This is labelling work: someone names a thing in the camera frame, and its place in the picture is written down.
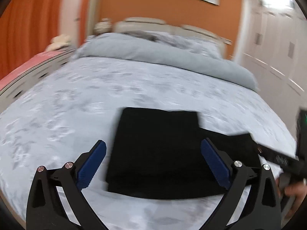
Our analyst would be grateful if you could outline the cream plush toy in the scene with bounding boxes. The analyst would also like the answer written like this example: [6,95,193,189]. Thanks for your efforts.
[45,34,71,51]

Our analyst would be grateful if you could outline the pink topped bench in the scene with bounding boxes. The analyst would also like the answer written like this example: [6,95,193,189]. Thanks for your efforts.
[1,47,75,112]

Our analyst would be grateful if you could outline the butterfly pattern bed cover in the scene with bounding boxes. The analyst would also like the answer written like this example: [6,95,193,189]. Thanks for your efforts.
[1,58,296,219]

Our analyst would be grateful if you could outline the black pants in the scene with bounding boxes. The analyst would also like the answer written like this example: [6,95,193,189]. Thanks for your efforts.
[106,108,260,200]

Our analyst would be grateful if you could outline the grey folded duvet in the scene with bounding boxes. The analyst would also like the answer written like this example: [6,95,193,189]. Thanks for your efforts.
[73,33,258,91]

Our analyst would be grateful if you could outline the orange curtain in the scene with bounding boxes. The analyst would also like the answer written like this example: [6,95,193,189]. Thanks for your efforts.
[0,0,94,80]

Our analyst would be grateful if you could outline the white wardrobe doors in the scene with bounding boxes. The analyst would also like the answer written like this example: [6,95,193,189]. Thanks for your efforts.
[243,0,306,136]

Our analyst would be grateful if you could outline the person's right hand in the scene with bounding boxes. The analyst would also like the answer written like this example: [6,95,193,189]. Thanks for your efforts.
[284,179,306,219]

